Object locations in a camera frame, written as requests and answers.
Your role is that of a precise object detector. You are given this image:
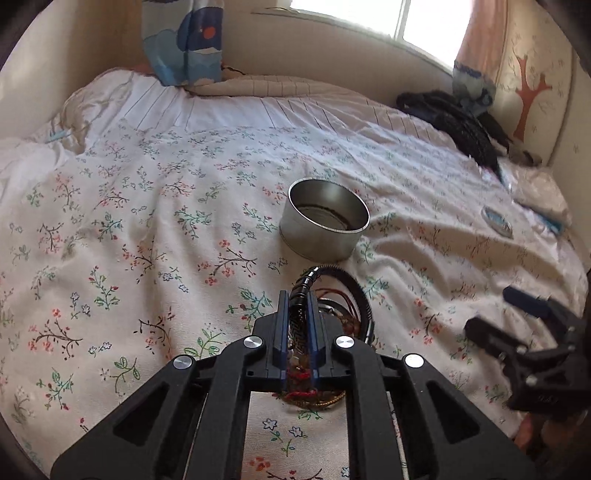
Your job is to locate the person's right hand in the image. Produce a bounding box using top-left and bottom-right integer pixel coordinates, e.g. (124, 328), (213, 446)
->
(513, 410), (590, 462)

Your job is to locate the beige striped pillow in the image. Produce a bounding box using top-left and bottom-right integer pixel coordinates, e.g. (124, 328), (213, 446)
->
(185, 75), (362, 98)

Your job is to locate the pink curtain with blue hem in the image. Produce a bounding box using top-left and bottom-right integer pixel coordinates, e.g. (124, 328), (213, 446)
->
(452, 0), (508, 117)

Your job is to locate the window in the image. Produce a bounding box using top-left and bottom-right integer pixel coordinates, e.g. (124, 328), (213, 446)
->
(276, 0), (474, 71)

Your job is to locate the red cord jewelry bundle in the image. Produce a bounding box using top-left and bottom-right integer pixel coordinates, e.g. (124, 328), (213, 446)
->
(280, 287), (366, 409)

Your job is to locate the round silver metal tin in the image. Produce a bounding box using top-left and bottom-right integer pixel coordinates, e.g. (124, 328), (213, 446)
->
(280, 178), (370, 263)

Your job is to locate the small oval tin lid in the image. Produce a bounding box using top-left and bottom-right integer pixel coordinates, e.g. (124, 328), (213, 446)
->
(481, 206), (514, 239)

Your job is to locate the black beaded bracelet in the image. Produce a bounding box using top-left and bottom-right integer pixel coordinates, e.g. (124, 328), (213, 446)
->
(287, 264), (376, 347)

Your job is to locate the black clothing pile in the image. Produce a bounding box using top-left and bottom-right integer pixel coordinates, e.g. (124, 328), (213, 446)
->
(396, 90), (511, 178)

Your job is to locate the blue patterned curtain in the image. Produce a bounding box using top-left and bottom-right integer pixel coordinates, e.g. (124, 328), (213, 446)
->
(141, 0), (224, 87)

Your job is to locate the floral white bed sheet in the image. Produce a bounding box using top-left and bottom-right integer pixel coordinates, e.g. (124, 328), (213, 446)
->
(1, 70), (588, 472)

